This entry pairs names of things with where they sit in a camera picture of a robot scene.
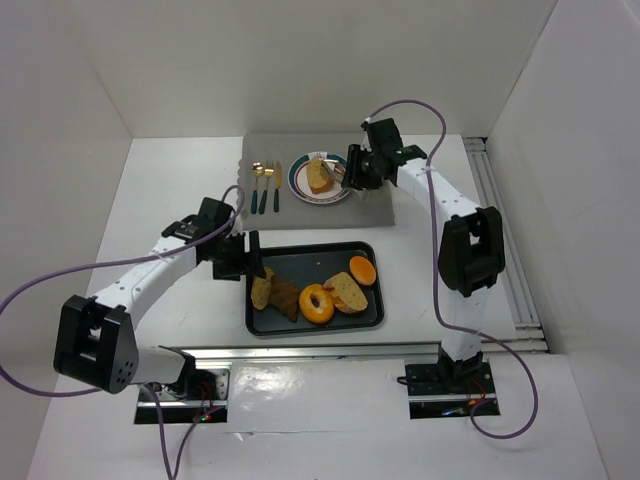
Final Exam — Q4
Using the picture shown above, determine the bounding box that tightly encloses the seeded bread slice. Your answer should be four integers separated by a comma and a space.
250, 267, 274, 311
323, 272, 368, 314
305, 157, 335, 195

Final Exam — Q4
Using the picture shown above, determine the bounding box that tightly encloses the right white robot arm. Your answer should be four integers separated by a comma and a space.
326, 118, 505, 392

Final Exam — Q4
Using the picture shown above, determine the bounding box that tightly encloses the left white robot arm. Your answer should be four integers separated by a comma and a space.
53, 198, 265, 397

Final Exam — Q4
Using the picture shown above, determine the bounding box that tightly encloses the white plate teal rim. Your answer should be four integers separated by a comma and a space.
286, 151, 349, 205

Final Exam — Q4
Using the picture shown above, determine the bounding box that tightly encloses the grey foam placemat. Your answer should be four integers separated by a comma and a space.
237, 133, 395, 231

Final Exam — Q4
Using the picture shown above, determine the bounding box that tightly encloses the brown croissant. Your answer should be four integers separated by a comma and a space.
269, 275, 301, 323

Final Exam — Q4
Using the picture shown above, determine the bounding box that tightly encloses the black baking tray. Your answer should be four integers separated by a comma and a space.
245, 241, 384, 336

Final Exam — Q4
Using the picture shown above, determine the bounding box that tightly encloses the orange glazed donut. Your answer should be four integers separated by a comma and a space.
298, 284, 335, 324

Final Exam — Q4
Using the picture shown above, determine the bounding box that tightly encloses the gold fork green handle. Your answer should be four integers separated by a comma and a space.
258, 161, 275, 214

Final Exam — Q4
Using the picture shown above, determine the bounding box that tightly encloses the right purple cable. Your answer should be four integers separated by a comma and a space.
363, 98, 540, 440

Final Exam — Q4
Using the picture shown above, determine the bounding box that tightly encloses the purple cable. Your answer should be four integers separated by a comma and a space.
0, 184, 247, 480
363, 98, 540, 440

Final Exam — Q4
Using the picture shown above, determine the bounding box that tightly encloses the gold spoon green handle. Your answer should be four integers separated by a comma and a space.
250, 162, 264, 214

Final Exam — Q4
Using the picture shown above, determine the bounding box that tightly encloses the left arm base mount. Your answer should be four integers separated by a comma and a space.
133, 360, 231, 425

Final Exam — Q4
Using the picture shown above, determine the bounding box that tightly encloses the aluminium rail front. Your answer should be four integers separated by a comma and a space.
177, 342, 440, 361

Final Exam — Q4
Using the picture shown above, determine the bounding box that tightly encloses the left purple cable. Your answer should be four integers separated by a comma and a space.
0, 184, 247, 480

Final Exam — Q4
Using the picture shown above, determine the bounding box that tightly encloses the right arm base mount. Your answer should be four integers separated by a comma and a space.
396, 357, 500, 420

